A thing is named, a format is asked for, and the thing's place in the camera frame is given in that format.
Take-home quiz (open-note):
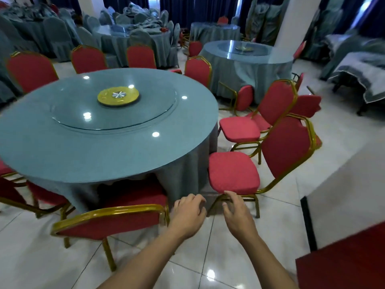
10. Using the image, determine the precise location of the person's left hand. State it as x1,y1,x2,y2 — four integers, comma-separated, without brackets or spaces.
168,194,207,240

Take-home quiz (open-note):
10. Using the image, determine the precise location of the person's right hand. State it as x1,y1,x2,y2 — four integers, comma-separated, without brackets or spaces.
222,191,259,243

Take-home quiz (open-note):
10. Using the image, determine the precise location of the person's right forearm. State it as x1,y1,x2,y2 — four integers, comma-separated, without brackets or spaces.
240,234,298,289

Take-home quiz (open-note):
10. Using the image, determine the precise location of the person's left forearm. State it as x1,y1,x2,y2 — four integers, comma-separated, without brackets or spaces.
97,230,187,289

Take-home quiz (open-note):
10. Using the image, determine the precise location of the glass lazy susan turntable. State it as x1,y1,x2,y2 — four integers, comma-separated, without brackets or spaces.
217,41,273,57
49,81,178,131

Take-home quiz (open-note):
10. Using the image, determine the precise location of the white clothed table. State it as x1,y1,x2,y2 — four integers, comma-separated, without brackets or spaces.
319,33,385,81
329,52,385,115

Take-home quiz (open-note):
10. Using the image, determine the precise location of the dark blue curtain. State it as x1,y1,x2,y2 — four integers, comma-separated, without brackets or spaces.
159,0,241,27

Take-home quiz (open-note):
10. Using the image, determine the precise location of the grey folded cloth pile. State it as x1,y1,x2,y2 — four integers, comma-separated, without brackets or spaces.
122,2,164,35

